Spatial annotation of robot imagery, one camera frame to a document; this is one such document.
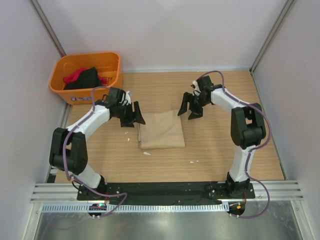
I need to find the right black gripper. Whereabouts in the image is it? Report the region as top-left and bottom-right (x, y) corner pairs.
(177, 92), (209, 120)

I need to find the orange plastic basket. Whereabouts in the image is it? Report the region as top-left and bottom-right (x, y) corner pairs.
(49, 52), (124, 105)

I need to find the beige t shirt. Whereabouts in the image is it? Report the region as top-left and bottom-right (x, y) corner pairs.
(137, 109), (185, 150)

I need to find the black t shirt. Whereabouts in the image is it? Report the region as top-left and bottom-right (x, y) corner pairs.
(64, 76), (103, 90)

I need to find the red t shirt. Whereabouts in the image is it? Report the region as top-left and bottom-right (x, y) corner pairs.
(63, 67), (109, 85)

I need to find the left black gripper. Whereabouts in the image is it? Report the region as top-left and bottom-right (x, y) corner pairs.
(114, 101), (145, 128)

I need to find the aluminium frame rail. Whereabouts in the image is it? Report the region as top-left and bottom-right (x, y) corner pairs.
(30, 180), (304, 203)

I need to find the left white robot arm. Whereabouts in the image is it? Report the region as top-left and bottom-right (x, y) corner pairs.
(49, 87), (146, 200)

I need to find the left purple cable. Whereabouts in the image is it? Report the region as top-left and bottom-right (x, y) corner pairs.
(62, 86), (129, 218)

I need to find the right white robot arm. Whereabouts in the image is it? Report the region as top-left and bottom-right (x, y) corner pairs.
(177, 75), (267, 198)

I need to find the white slotted cable duct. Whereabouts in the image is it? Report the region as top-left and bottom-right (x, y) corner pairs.
(41, 202), (229, 214)

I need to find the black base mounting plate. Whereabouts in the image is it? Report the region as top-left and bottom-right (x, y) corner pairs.
(76, 181), (256, 206)

